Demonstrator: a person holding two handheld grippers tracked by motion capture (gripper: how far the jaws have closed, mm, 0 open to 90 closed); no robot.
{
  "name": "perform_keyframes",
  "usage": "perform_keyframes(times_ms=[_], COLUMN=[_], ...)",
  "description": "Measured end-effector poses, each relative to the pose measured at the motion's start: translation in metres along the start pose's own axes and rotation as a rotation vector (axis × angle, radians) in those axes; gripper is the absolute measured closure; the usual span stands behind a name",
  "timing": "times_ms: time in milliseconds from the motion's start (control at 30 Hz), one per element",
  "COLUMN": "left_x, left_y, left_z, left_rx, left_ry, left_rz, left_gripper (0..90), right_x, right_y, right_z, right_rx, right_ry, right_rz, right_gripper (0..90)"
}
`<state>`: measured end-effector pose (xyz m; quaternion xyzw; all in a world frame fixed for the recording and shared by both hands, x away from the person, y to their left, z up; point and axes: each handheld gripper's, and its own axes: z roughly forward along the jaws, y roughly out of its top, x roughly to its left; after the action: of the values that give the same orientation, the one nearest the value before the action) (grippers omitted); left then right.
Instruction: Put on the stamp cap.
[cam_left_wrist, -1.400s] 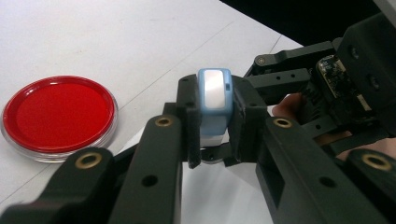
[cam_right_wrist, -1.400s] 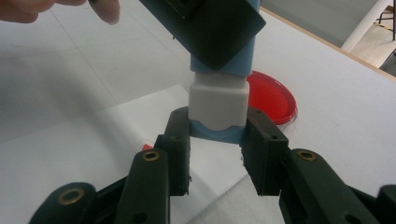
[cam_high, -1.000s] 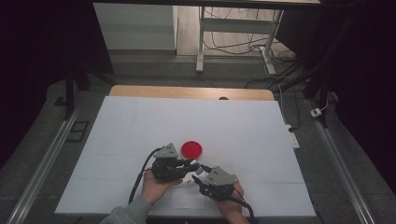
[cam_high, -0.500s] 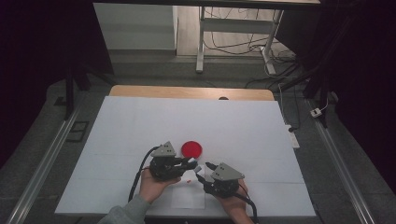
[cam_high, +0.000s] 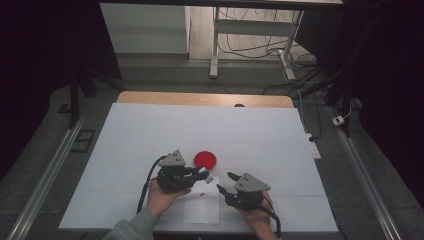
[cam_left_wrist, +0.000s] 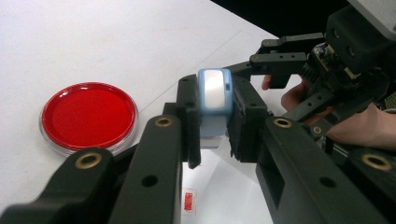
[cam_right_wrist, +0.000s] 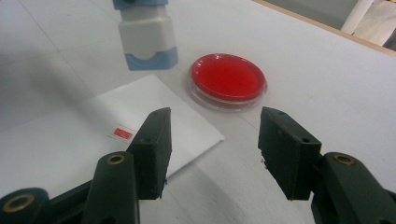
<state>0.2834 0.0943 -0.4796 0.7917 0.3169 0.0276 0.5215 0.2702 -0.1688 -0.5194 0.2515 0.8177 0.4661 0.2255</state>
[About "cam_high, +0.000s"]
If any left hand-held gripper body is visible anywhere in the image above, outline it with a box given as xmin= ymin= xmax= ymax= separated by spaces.
xmin=156 ymin=149 xmax=201 ymax=194

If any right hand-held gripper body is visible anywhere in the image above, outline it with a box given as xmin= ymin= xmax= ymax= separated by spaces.
xmin=225 ymin=172 xmax=272 ymax=212

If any small white blue stamp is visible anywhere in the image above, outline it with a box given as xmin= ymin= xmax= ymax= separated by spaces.
xmin=198 ymin=167 xmax=215 ymax=185

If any round red ink pad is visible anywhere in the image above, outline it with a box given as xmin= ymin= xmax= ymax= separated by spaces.
xmin=194 ymin=150 xmax=218 ymax=171

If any white paper sheet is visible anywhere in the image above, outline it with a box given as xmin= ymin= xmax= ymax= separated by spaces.
xmin=182 ymin=175 xmax=221 ymax=225

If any person's left hand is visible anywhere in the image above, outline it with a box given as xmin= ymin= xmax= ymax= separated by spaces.
xmin=145 ymin=178 xmax=193 ymax=218

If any person's right hand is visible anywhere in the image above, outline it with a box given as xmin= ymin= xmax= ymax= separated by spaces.
xmin=234 ymin=191 xmax=278 ymax=239

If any white table cover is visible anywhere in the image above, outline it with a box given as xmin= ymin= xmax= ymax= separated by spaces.
xmin=58 ymin=102 xmax=339 ymax=233

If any white power strip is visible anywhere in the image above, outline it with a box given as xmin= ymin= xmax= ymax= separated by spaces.
xmin=304 ymin=133 xmax=322 ymax=160

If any black stand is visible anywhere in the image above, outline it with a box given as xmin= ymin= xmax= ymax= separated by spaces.
xmin=68 ymin=66 xmax=101 ymax=129
xmin=299 ymin=66 xmax=359 ymax=138

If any white cabinet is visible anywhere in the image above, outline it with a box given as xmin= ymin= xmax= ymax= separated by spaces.
xmin=99 ymin=3 xmax=191 ymax=54

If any black curtain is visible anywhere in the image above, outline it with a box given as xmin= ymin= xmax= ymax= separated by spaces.
xmin=0 ymin=0 xmax=123 ymax=183
xmin=294 ymin=0 xmax=424 ymax=209

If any left hand-held gripper black cable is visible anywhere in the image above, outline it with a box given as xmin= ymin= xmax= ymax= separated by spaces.
xmin=135 ymin=154 xmax=169 ymax=215

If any hand-held gripper black cable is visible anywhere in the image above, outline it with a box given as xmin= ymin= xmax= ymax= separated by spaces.
xmin=135 ymin=154 xmax=169 ymax=215
xmin=261 ymin=194 xmax=282 ymax=238

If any right hand-held gripper black cable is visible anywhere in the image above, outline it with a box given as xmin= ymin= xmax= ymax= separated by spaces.
xmin=261 ymin=194 xmax=282 ymax=238

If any black rectangular floor frame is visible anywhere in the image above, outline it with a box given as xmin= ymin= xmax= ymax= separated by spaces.
xmin=70 ymin=129 xmax=97 ymax=154

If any metal floor rail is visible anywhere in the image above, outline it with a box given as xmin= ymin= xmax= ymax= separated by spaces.
xmin=6 ymin=113 xmax=88 ymax=240
xmin=328 ymin=106 xmax=403 ymax=240

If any tangle of black floor cables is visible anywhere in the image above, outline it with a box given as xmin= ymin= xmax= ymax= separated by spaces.
xmin=218 ymin=7 xmax=319 ymax=96

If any white frame desk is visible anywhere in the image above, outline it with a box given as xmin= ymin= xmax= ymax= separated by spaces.
xmin=99 ymin=0 xmax=344 ymax=81

